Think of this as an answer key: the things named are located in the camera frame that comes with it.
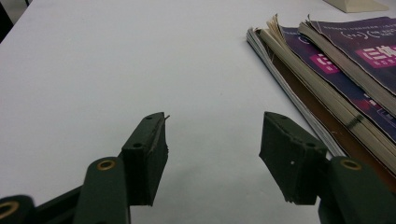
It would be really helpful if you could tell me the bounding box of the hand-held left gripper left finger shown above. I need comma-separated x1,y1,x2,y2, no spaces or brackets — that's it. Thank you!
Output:
120,111,170,207

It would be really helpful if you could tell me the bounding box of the black magazine bundle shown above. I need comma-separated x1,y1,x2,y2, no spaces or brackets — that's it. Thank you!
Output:
245,26,396,194

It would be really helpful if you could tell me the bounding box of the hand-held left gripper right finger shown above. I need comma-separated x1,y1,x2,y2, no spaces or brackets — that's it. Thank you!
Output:
258,110,329,206

